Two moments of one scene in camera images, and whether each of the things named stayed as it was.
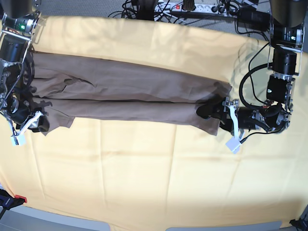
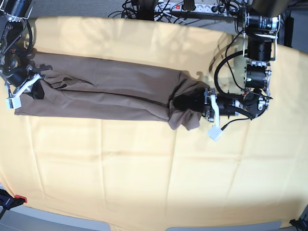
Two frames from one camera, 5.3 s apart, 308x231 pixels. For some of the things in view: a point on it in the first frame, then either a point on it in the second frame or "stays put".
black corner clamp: x=300 y=224 stays put
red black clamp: x=7 y=201 stays put
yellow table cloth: x=156 y=173 stays put
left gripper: x=18 y=109 -> x=19 y=75
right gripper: x=244 y=115 -> x=195 y=102
